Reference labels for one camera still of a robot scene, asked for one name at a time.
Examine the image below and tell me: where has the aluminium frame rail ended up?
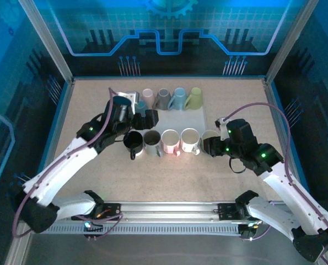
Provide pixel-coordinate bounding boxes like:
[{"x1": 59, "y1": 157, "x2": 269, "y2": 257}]
[
  {"x1": 264, "y1": 78, "x2": 328, "y2": 265},
  {"x1": 3, "y1": 78, "x2": 76, "y2": 265}
]

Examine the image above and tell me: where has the round grey mug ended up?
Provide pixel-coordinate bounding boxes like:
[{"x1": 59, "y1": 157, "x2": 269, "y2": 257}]
[{"x1": 143, "y1": 130, "x2": 163, "y2": 158}]

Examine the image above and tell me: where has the black mug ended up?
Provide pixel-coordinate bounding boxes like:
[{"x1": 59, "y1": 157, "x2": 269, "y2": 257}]
[{"x1": 122, "y1": 130, "x2": 145, "y2": 161}]

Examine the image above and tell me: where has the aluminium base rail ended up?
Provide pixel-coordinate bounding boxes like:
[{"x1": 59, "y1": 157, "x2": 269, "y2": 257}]
[{"x1": 103, "y1": 202, "x2": 264, "y2": 221}]

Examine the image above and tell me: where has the aluminium frame post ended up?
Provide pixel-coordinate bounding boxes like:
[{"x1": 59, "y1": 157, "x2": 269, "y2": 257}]
[
  {"x1": 17, "y1": 0, "x2": 75, "y2": 83},
  {"x1": 264, "y1": 0, "x2": 318, "y2": 83}
]

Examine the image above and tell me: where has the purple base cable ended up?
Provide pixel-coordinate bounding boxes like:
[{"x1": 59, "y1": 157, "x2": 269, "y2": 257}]
[
  {"x1": 83, "y1": 212, "x2": 125, "y2": 241},
  {"x1": 242, "y1": 218, "x2": 275, "y2": 241}
]

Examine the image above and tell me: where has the white faceted mug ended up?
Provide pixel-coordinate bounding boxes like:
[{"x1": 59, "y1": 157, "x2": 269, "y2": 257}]
[{"x1": 180, "y1": 127, "x2": 201, "y2": 156}]

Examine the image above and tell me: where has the dark grey faceted mug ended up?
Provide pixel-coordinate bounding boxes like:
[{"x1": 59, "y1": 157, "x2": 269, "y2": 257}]
[{"x1": 152, "y1": 88, "x2": 172, "y2": 110}]

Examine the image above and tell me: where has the grey plastic tray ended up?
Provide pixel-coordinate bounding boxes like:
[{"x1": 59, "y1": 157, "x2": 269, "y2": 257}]
[{"x1": 149, "y1": 106, "x2": 208, "y2": 134}]

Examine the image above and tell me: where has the slotted grey cable duct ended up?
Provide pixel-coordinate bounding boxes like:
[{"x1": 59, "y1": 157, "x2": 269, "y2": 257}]
[{"x1": 42, "y1": 222, "x2": 243, "y2": 235}]

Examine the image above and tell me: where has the yellow-green mug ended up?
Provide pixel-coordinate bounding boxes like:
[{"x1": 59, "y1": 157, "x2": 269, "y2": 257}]
[{"x1": 183, "y1": 87, "x2": 203, "y2": 110}]

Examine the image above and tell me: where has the teal blue mug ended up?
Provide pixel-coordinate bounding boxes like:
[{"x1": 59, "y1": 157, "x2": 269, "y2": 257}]
[{"x1": 135, "y1": 99, "x2": 149, "y2": 114}]

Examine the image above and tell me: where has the pale pink mug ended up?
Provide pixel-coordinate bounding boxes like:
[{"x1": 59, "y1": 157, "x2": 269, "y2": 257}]
[{"x1": 141, "y1": 88, "x2": 155, "y2": 110}]

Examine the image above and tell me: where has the light blue mug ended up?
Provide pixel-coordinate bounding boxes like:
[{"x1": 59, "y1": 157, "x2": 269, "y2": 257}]
[{"x1": 168, "y1": 87, "x2": 188, "y2": 110}]

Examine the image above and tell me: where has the salmon pink faceted mug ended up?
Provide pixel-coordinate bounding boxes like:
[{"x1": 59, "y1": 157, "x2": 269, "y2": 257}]
[{"x1": 160, "y1": 129, "x2": 181, "y2": 157}]

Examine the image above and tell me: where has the thin black cable loop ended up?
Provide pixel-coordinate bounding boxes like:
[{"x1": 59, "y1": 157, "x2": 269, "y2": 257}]
[{"x1": 228, "y1": 158, "x2": 248, "y2": 174}]

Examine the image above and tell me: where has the dark green mug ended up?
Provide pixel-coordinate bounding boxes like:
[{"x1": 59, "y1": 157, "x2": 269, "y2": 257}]
[{"x1": 201, "y1": 129, "x2": 221, "y2": 147}]

